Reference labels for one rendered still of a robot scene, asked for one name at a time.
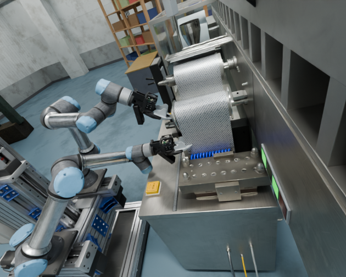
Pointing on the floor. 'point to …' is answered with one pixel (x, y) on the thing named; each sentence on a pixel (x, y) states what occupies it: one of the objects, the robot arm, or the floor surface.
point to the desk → (142, 73)
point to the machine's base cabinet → (221, 240)
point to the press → (13, 134)
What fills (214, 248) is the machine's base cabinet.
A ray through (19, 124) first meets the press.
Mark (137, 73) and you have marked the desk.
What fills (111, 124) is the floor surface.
